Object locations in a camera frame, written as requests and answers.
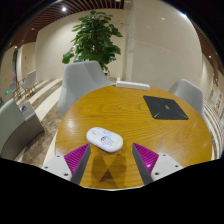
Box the white power strip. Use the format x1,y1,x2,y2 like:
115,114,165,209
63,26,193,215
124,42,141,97
115,80,151,91

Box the white printed computer mouse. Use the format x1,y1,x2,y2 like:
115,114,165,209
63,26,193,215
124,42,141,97
85,126,124,154

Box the ceiling spot lights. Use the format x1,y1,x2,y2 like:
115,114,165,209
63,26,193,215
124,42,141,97
13,0,214,59

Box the black square mouse pad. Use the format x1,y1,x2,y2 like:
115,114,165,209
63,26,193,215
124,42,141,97
142,95,190,121

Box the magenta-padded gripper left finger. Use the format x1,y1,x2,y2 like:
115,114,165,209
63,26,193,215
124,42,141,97
41,143,92,186

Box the large green potted plant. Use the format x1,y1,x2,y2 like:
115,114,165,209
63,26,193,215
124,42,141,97
61,10,124,73

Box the small grey wooden-legged chair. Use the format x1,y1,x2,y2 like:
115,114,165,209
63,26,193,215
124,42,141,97
20,69,38,98
9,81,21,101

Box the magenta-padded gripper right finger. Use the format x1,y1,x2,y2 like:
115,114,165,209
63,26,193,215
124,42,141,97
131,142,185,186

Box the grey shell chair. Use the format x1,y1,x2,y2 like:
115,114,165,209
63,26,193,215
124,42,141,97
168,78,205,118
57,60,116,118

